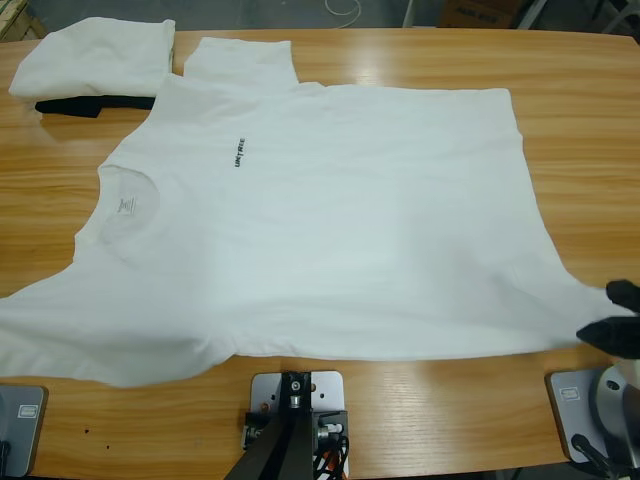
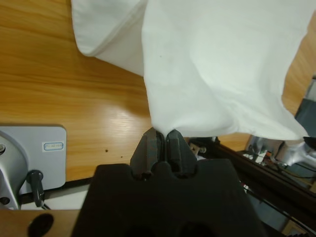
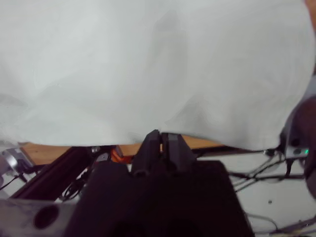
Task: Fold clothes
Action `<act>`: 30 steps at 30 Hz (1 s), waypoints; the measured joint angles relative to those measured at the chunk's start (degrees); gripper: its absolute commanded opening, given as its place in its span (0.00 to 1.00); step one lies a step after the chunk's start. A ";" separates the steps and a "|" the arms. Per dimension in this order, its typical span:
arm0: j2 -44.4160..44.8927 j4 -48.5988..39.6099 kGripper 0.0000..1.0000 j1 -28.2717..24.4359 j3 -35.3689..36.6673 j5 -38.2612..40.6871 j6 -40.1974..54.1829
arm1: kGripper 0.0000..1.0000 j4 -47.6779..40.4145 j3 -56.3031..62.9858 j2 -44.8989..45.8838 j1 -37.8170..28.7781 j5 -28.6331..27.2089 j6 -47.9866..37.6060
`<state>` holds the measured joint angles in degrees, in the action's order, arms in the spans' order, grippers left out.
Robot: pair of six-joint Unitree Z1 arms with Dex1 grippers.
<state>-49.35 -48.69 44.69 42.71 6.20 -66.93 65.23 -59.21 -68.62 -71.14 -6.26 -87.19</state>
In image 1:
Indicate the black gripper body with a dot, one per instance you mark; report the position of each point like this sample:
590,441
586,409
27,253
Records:
626,295

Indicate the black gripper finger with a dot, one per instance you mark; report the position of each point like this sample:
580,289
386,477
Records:
617,336

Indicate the white printed t-shirt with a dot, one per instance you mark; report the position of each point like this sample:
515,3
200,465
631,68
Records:
300,225

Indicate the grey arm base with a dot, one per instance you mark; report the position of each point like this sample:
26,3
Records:
25,440
575,415

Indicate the black clamp block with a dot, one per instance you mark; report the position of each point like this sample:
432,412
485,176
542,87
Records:
336,417
254,427

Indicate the brown cardboard box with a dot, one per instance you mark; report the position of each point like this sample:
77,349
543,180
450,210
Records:
475,14

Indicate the grey metal leg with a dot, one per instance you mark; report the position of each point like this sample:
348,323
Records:
408,12

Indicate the folded white garment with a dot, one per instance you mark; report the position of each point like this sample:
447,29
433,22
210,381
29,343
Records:
90,60

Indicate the folded black garment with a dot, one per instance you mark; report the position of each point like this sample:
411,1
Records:
70,106

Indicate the wooden crate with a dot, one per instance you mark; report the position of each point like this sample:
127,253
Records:
17,17

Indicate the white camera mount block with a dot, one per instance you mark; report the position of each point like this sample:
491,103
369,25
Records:
330,392

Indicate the white metal frame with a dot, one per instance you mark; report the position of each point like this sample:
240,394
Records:
531,14

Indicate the dark camera post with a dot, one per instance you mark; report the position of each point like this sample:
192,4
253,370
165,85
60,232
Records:
285,450

